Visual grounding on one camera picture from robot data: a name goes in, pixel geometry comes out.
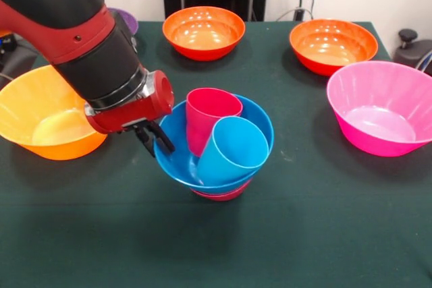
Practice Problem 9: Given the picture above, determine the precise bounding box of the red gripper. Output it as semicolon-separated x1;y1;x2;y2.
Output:
86;69;176;158

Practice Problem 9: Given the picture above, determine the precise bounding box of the opaque blue plastic bowl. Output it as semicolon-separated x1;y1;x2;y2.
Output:
153;94;275;193

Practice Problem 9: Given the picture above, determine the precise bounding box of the red plastic cup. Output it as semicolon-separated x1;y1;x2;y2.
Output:
186;88;244;158

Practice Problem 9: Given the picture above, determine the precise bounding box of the blue plastic cup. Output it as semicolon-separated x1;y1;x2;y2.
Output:
197;116;270;187

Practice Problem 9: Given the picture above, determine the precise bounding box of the small red plastic bowl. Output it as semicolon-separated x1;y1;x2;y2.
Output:
190;179;254;202

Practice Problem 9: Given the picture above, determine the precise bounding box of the orange plastic bowl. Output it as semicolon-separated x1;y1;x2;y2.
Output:
289;19;379;77
162;6;246;62

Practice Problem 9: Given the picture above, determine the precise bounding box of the large pink plastic bowl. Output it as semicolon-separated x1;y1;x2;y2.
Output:
327;60;432;158

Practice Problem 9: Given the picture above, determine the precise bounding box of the purple plastic bowl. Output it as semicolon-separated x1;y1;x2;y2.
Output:
107;7;139;36

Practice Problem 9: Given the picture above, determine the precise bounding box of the large yellow-orange plastic bowl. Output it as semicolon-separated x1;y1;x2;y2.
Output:
0;65;109;161

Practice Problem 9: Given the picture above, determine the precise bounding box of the black equipment box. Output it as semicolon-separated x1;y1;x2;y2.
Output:
0;33;18;66

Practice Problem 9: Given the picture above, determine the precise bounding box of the dark green tablecloth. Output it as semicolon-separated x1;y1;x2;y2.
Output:
0;20;432;288

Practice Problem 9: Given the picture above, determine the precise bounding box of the black round equipment with knob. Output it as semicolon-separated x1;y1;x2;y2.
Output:
393;28;432;78

